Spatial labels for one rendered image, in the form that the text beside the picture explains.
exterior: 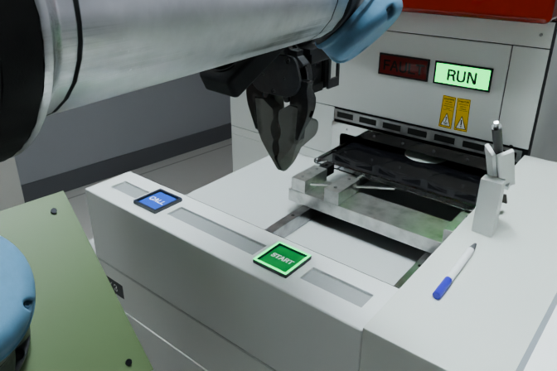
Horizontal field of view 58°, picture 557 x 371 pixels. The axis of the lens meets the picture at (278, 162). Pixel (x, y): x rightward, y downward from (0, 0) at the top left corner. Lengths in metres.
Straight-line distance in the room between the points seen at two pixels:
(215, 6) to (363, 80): 0.99
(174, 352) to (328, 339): 0.36
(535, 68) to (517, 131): 0.13
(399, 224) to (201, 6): 0.77
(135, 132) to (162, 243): 2.54
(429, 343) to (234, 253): 0.28
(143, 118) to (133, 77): 3.11
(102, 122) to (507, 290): 2.76
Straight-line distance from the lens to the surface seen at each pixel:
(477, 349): 0.59
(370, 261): 0.94
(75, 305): 0.74
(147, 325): 0.95
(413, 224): 0.95
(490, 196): 0.76
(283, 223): 0.98
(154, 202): 0.84
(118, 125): 3.24
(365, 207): 0.99
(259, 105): 0.59
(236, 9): 0.25
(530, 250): 0.78
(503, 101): 1.09
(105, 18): 0.18
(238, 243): 0.73
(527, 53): 1.06
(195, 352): 0.87
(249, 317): 0.71
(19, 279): 0.50
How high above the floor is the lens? 1.35
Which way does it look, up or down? 24 degrees down
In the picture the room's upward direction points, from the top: straight up
